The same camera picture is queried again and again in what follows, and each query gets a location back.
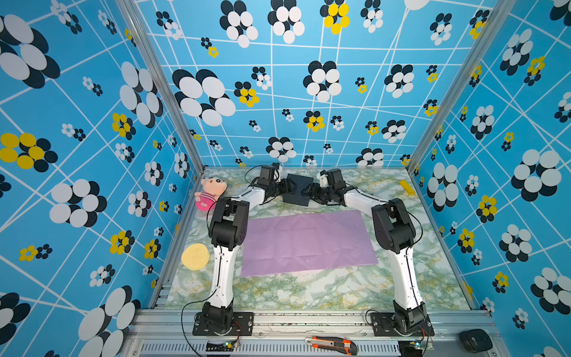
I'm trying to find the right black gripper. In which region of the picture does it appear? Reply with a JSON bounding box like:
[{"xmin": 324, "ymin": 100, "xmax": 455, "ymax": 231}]
[{"xmin": 300, "ymin": 183, "xmax": 335, "ymax": 205}]

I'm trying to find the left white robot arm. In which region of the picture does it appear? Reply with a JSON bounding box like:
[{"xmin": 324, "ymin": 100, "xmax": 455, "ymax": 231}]
[{"xmin": 207, "ymin": 163, "xmax": 288, "ymax": 312}]

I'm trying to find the dark blue gift box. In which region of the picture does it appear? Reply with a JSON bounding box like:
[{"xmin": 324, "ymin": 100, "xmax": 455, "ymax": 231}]
[{"xmin": 282, "ymin": 173, "xmax": 314, "ymax": 207}]

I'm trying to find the pink plush doll toy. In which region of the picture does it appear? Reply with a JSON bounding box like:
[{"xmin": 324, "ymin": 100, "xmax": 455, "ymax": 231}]
[{"xmin": 195, "ymin": 176, "xmax": 228, "ymax": 211}]

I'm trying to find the purple wrapping paper sheet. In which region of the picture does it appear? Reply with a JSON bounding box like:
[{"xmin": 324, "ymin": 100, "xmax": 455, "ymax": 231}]
[{"xmin": 242, "ymin": 211, "xmax": 378, "ymax": 278}]

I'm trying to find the yellow round disc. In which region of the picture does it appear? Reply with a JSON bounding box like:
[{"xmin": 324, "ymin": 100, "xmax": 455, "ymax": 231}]
[{"xmin": 181, "ymin": 243, "xmax": 210, "ymax": 271}]

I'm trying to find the black computer mouse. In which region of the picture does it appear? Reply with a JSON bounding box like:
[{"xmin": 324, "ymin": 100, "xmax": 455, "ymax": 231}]
[{"xmin": 459, "ymin": 329, "xmax": 493, "ymax": 353}]

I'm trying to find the yellow tape piece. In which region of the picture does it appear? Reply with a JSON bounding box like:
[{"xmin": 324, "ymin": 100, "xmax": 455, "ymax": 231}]
[{"xmin": 399, "ymin": 180, "xmax": 416, "ymax": 196}]

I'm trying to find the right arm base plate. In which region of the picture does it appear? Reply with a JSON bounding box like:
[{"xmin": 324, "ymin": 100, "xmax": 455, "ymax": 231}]
[{"xmin": 367, "ymin": 312, "xmax": 435, "ymax": 339}]

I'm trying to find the red black utility knife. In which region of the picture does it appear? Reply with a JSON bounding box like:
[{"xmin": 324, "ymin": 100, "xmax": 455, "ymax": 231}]
[{"xmin": 305, "ymin": 336, "xmax": 358, "ymax": 356}]

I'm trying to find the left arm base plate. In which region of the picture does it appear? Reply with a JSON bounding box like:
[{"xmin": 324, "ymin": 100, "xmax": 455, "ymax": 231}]
[{"xmin": 192, "ymin": 302, "xmax": 254, "ymax": 336}]

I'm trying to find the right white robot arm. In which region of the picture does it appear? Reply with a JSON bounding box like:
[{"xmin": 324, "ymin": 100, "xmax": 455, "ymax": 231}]
[{"xmin": 303, "ymin": 169, "xmax": 428, "ymax": 334}]

